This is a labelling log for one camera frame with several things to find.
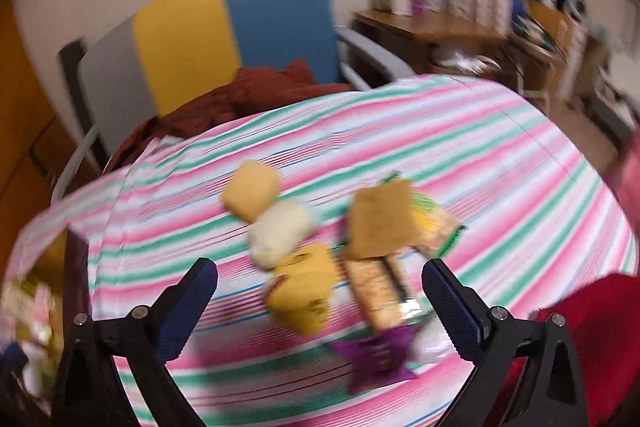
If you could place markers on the yellow cake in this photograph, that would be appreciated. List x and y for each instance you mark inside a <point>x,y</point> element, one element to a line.
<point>250,192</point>

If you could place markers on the small white fan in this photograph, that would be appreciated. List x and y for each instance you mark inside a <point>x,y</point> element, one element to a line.
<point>577,4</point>

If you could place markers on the clear biscuit packet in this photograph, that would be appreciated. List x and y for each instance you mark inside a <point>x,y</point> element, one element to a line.
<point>375,292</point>

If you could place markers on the pink green striped tablecloth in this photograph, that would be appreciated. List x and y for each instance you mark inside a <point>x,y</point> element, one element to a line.
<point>450,147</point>

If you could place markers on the orange wooden wardrobe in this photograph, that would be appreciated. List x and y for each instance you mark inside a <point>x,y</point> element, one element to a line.
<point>25,107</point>

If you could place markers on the purple snack packet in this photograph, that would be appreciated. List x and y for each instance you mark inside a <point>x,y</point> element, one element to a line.
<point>375,354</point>

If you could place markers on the green yellow snack packet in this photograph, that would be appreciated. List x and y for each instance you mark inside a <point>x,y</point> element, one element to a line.
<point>435,227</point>

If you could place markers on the red garment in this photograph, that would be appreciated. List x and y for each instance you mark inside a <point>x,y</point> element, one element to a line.
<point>605,337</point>

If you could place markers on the gold tin box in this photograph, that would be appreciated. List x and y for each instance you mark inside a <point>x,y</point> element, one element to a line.
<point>55,252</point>

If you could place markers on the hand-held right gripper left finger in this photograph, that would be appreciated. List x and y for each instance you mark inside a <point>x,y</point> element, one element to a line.
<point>187,307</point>

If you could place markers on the cream bun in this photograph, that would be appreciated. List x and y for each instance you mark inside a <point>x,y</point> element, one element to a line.
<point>280,229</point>

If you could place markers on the brown square packet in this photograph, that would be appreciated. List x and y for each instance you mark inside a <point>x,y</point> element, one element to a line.
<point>377,219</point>

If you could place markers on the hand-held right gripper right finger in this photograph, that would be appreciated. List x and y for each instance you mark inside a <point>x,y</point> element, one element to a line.
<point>452,307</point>

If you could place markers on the wooden desk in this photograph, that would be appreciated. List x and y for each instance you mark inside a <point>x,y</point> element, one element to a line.
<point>440,29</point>

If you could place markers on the dark red cloth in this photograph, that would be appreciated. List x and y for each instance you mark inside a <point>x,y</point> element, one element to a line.
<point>225,102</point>

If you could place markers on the grey yellow blue chair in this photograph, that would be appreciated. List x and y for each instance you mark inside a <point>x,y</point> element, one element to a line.
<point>175,37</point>

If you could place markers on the wooden shelf unit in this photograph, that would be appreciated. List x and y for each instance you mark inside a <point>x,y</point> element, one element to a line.
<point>555,52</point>

